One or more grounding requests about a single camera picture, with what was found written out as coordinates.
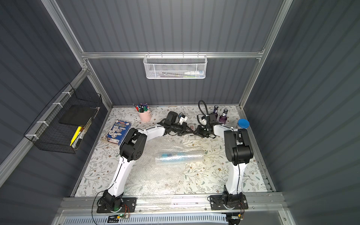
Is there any black wire wall basket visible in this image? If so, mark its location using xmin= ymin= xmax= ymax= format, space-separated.
xmin=24 ymin=85 xmax=102 ymax=154

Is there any blue glass bottle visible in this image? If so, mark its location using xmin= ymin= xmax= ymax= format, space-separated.
xmin=159 ymin=152 xmax=193 ymax=162

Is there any clear tape dispenser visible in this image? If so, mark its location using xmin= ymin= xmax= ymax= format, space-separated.
xmin=188 ymin=124 xmax=197 ymax=132

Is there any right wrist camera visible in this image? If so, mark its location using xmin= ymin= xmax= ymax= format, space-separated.
xmin=200 ymin=115 xmax=209 ymax=126

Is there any blue children's book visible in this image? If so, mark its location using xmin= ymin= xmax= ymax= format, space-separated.
xmin=106 ymin=120 xmax=131 ymax=145

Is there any blue-lidded pencil tube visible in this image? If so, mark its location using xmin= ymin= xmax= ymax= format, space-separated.
xmin=237 ymin=119 xmax=250 ymax=129

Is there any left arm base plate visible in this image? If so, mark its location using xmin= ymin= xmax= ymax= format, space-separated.
xmin=96 ymin=197 xmax=137 ymax=213

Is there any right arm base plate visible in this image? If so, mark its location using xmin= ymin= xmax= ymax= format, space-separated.
xmin=207 ymin=193 xmax=248 ymax=211

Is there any pink pen holder cup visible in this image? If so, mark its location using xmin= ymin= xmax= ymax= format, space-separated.
xmin=138 ymin=110 xmax=152 ymax=123

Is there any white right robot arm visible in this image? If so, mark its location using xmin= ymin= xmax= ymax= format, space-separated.
xmin=194 ymin=114 xmax=254 ymax=210

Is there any purple bottle left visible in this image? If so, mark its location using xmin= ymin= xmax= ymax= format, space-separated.
xmin=213 ymin=105 xmax=218 ymax=116

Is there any purple bottle right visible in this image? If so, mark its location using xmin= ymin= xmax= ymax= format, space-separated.
xmin=218 ymin=108 xmax=228 ymax=124

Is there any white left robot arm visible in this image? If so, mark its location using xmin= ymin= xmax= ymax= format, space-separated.
xmin=97 ymin=111 xmax=194 ymax=212

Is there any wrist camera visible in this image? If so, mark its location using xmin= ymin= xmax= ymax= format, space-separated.
xmin=178 ymin=113 xmax=188 ymax=125
xmin=200 ymin=115 xmax=209 ymax=126

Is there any black notebook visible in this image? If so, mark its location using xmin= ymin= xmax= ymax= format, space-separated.
xmin=59 ymin=105 xmax=98 ymax=127

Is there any white wire mesh basket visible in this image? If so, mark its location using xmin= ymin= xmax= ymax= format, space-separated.
xmin=143 ymin=54 xmax=208 ymax=79

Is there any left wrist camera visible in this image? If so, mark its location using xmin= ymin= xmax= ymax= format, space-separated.
xmin=178 ymin=113 xmax=188 ymax=125

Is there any purple bottle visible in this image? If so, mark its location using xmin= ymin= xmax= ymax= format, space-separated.
xmin=213 ymin=105 xmax=218 ymax=116
xmin=218 ymin=108 xmax=228 ymax=124

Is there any yellow highlighter marker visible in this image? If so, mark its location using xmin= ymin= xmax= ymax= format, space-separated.
xmin=70 ymin=127 xmax=83 ymax=146

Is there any clear bubble wrap sheet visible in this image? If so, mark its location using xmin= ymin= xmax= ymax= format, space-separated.
xmin=124 ymin=136 xmax=204 ymax=209

